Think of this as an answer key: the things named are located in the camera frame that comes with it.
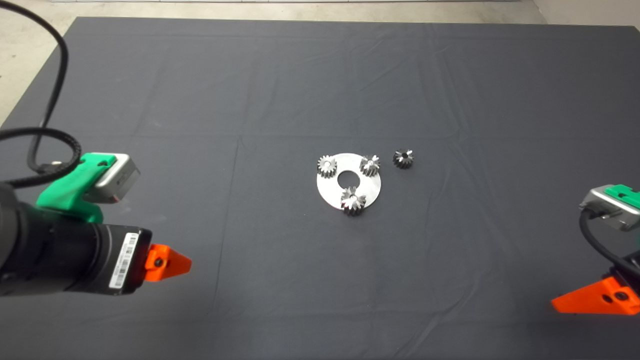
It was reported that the right grey wrist camera box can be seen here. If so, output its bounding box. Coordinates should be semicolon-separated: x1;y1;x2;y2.
579;186;640;232

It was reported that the left grey wrist camera box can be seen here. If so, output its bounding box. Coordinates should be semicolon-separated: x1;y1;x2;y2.
92;153;141;204

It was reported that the small dark steel gear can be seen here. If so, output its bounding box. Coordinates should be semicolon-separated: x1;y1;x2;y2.
392;149;414;170

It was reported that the thin black camera cable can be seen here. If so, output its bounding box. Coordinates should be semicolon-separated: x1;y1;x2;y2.
0;0;69;173

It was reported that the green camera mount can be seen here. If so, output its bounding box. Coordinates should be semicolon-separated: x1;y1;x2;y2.
36;152;117;224
603;184;640;210

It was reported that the round metal plate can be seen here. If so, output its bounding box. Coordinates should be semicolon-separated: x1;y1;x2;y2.
316;152;382;210

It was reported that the dark grey table cloth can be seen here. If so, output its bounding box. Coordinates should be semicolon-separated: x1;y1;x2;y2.
0;16;640;360

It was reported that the large steel gear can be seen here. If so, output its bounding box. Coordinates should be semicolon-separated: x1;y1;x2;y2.
340;186;367;217

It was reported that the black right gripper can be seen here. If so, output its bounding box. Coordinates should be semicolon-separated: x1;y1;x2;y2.
551;251;640;316

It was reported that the right green camera mount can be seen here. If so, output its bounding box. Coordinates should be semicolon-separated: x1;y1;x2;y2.
603;184;640;210

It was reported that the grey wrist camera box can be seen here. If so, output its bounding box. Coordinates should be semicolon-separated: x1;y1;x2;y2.
92;153;141;204
579;186;640;232

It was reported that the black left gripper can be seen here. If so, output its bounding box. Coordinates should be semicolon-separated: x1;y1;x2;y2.
92;223;193;297

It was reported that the thick black corrugated cable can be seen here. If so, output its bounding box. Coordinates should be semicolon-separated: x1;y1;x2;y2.
0;127;82;189

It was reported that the left green camera mount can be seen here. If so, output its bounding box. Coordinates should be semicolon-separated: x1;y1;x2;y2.
36;152;117;224

